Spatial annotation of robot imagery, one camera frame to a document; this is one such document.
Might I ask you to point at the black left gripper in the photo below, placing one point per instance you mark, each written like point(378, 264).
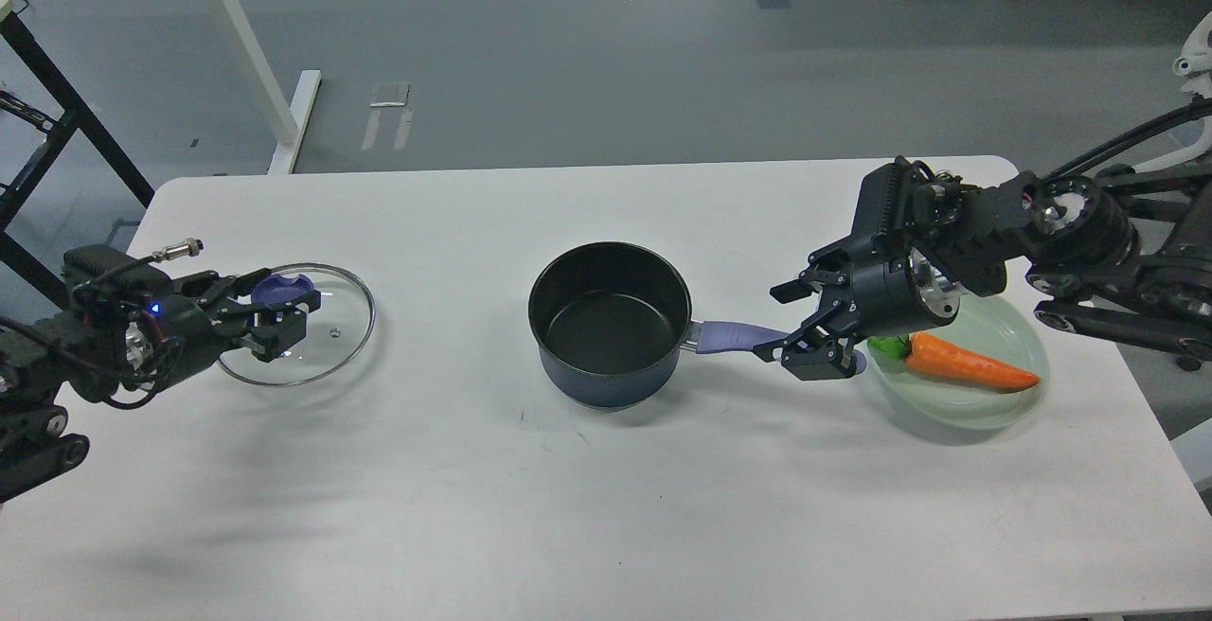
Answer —
point(189, 337)

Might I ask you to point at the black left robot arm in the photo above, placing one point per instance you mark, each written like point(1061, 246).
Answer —
point(130, 332)

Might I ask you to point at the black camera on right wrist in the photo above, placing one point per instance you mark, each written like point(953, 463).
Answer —
point(963, 230)

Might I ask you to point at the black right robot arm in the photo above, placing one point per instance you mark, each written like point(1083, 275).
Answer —
point(1119, 253)

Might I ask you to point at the black metal frame stand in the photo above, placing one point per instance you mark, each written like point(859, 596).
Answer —
point(56, 130)

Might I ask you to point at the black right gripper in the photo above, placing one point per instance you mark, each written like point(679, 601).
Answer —
point(905, 295)

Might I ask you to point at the blue saucepan with handle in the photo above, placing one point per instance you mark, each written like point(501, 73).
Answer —
point(611, 319)

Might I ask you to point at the glass lid with blue knob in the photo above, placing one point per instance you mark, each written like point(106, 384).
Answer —
point(334, 334)

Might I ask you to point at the orange toy carrot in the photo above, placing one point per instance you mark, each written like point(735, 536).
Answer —
point(930, 355)

